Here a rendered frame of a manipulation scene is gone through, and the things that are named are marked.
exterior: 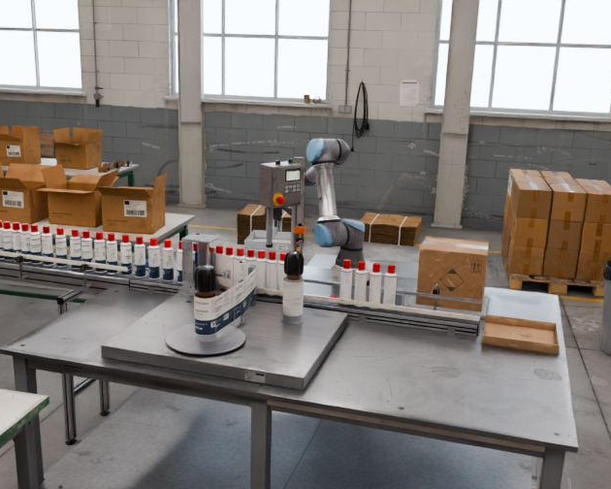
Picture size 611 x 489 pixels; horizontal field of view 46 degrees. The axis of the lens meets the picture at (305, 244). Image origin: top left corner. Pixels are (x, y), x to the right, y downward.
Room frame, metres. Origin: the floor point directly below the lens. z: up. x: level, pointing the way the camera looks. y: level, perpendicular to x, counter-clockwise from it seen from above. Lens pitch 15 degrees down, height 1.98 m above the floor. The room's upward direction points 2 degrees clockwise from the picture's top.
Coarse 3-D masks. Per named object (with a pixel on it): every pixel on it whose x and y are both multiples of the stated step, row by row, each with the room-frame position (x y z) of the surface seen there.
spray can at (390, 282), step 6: (390, 264) 2.99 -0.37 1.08; (390, 270) 2.97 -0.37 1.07; (390, 276) 2.96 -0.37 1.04; (396, 276) 2.97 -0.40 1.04; (384, 282) 2.99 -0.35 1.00; (390, 282) 2.96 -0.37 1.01; (396, 282) 2.98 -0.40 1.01; (384, 288) 2.98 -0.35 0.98; (390, 288) 2.96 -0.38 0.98; (384, 294) 2.98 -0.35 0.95; (390, 294) 2.96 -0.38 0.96; (384, 300) 2.97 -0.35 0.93; (390, 300) 2.96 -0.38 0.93
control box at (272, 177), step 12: (264, 168) 3.17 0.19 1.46; (276, 168) 3.14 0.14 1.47; (288, 168) 3.18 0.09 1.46; (264, 180) 3.17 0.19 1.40; (276, 180) 3.14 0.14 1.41; (300, 180) 3.22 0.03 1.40; (264, 192) 3.17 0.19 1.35; (276, 192) 3.14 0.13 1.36; (300, 192) 3.22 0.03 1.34; (264, 204) 3.17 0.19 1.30; (276, 204) 3.14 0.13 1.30; (288, 204) 3.18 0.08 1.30
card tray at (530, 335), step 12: (492, 324) 2.96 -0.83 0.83; (504, 324) 2.96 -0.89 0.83; (516, 324) 2.95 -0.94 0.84; (528, 324) 2.94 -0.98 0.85; (540, 324) 2.92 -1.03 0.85; (552, 324) 2.91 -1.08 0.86; (492, 336) 2.74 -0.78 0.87; (504, 336) 2.83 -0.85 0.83; (516, 336) 2.83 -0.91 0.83; (528, 336) 2.84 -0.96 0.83; (540, 336) 2.84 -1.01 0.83; (552, 336) 2.85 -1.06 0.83; (516, 348) 2.70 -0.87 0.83; (528, 348) 2.69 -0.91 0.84; (540, 348) 2.68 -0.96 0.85; (552, 348) 2.67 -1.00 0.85
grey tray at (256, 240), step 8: (256, 232) 3.87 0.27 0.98; (264, 232) 3.86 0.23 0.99; (280, 232) 3.84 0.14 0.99; (288, 232) 3.84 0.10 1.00; (248, 240) 3.75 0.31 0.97; (256, 240) 3.83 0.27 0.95; (264, 240) 3.83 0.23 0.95; (280, 240) 3.84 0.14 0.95; (288, 240) 3.84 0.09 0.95; (256, 248) 3.67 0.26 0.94; (264, 248) 3.66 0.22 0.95; (272, 248) 3.65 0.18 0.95; (280, 248) 3.65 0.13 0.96; (288, 248) 3.64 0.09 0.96
